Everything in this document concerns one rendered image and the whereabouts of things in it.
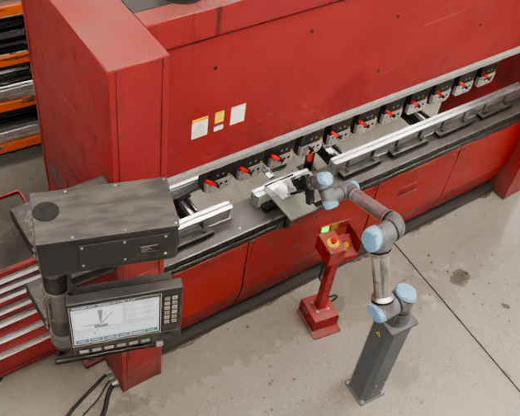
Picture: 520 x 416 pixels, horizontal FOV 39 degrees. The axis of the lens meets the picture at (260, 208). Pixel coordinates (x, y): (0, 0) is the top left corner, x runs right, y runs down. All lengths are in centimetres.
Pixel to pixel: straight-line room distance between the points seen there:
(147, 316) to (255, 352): 172
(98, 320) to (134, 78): 94
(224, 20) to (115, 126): 65
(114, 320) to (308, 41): 155
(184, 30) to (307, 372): 239
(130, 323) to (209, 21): 125
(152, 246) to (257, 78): 112
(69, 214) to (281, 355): 230
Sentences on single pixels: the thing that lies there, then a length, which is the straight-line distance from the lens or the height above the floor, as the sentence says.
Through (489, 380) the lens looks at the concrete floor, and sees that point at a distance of 494.
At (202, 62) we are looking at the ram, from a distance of 320.
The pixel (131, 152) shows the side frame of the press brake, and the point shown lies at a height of 187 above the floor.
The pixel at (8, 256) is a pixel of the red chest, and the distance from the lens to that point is 384.
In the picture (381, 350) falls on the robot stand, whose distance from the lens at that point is 411.
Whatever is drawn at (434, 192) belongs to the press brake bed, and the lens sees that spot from 528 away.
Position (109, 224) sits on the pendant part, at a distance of 263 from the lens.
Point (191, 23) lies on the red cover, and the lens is 303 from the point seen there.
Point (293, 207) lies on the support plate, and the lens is 404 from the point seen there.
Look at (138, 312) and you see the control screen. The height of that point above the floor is 148.
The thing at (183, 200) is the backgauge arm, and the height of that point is 86.
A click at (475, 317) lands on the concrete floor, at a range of 518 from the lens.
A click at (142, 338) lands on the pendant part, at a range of 313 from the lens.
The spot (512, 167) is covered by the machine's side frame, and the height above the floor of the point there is 31.
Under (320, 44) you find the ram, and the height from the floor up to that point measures 192.
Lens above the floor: 393
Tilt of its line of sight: 47 degrees down
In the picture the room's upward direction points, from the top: 9 degrees clockwise
